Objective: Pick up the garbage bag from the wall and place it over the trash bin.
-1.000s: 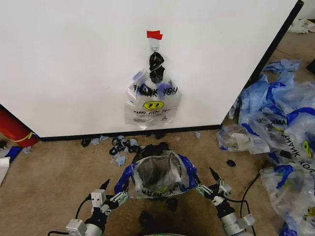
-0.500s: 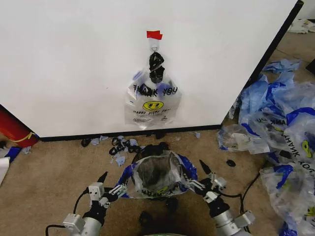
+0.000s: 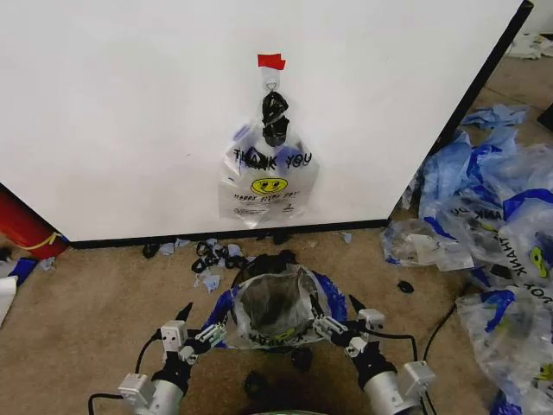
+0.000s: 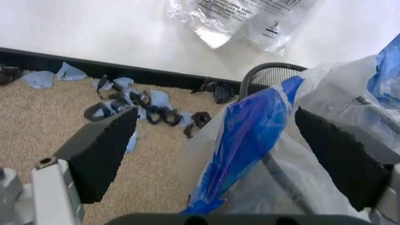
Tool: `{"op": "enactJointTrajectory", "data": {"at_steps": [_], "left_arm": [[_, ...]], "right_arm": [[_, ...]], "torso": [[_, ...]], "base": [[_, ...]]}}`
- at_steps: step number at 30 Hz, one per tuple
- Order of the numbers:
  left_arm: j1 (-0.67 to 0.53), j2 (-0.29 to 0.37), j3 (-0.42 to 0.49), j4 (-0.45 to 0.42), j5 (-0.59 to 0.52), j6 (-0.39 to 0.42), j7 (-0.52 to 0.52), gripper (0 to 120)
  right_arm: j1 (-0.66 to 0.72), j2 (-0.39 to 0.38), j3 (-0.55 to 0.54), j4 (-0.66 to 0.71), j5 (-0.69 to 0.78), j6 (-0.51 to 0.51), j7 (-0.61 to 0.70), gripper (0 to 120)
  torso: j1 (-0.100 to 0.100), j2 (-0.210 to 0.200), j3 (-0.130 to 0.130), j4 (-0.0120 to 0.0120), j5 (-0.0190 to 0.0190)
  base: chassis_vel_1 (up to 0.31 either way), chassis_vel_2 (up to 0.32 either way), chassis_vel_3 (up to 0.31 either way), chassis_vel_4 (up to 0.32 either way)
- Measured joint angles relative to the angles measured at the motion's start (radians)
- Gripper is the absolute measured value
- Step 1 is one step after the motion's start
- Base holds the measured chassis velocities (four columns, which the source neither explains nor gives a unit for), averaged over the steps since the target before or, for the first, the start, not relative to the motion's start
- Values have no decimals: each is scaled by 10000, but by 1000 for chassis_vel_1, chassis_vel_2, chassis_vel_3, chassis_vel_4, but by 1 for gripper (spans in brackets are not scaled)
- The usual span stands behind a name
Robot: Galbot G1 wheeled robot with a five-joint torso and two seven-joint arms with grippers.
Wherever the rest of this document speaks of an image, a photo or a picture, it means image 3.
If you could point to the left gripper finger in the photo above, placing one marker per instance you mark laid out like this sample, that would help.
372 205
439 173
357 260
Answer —
186 312
211 333

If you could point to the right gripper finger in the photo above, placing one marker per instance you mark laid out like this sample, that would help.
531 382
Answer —
358 303
329 328

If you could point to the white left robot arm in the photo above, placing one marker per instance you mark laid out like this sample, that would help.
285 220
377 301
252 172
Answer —
166 400

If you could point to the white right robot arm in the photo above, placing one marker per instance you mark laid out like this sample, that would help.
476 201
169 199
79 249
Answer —
389 394

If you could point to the clear blue bin liner bag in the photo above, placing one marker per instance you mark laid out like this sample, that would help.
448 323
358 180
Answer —
329 295

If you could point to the flat clear plastic bag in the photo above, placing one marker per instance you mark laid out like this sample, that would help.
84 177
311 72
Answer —
427 246

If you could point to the clear blue smiley bag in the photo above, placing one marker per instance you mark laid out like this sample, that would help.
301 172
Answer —
505 341

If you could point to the clear thank you garbage bag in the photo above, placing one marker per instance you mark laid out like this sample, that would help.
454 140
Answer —
270 190

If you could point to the large blue plastic bag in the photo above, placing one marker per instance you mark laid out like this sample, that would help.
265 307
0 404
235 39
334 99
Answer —
453 168

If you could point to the clear smiley thank you bag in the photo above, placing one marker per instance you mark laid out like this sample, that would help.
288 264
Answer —
518 233

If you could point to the crumpled blue plastic bag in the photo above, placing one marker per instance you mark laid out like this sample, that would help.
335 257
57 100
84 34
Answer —
497 116

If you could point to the white printed plastic bag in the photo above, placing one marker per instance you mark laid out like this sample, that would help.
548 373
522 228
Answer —
529 45

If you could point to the blue plastic scrap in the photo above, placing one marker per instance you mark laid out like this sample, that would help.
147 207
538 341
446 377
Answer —
208 282
47 264
346 238
167 248
182 242

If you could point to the black plastic scrap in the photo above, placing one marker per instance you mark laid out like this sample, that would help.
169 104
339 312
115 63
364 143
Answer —
301 359
150 250
405 287
5 254
254 384

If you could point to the blue sheet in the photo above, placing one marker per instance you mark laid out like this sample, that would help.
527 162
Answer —
22 270

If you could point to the white sheet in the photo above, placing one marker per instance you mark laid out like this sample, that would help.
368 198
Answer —
6 298

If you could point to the red cylinder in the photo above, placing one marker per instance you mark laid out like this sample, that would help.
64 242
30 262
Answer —
21 225

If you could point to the red tape strip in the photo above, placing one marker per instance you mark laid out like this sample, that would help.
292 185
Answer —
271 61

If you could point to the black flat object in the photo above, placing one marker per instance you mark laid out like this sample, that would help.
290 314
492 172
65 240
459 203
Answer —
546 117

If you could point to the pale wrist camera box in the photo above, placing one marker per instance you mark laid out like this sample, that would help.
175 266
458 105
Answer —
173 336
370 320

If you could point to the clear wall hook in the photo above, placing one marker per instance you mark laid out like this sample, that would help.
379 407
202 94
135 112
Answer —
273 83

